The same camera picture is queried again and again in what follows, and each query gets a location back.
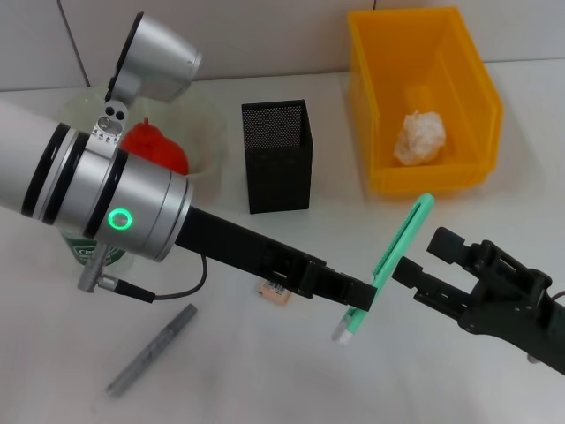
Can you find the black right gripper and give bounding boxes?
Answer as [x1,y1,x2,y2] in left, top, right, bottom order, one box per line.
[390,226,565,376]

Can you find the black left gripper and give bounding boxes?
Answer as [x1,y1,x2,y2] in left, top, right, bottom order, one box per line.
[175,205,377,310]

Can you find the green utility knife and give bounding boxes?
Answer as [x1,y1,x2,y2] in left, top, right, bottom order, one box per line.
[331,193,436,345]

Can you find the beige eraser with barcode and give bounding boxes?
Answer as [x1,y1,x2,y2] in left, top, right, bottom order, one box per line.
[255,282,292,306]

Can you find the white paper ball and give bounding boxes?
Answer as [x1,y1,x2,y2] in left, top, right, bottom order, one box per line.
[394,110,446,165]

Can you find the grey marker pen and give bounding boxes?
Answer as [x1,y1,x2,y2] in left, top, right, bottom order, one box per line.
[105,303,199,396]

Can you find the red pear-shaped fruit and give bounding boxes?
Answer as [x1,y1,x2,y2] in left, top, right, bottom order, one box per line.
[119,117,190,176]

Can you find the clear green-label water bottle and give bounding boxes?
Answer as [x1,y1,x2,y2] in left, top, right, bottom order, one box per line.
[61,227,133,277]

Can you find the black mesh pen holder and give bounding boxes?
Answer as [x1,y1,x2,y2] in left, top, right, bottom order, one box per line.
[241,99,314,216]

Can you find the pale green glass fruit plate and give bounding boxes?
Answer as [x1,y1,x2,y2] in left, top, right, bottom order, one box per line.
[56,86,229,180]

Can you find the yellow plastic bin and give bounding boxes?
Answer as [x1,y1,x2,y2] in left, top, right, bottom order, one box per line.
[347,6,504,193]

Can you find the left gripper silver connector plug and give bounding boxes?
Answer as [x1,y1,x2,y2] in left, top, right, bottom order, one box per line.
[77,245,112,293]

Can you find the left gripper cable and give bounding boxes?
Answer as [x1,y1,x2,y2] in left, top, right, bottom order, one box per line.
[105,254,208,305]

